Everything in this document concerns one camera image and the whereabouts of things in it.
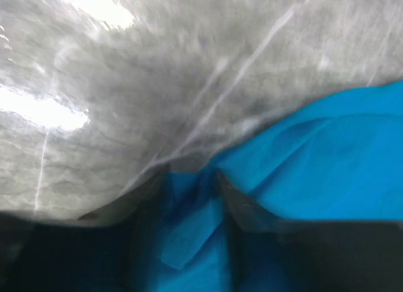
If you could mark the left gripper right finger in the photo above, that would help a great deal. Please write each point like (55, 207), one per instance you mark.
(242, 215)

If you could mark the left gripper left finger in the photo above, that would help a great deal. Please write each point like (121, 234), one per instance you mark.
(141, 209)

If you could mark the blue t shirt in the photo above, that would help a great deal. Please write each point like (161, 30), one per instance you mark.
(332, 174)

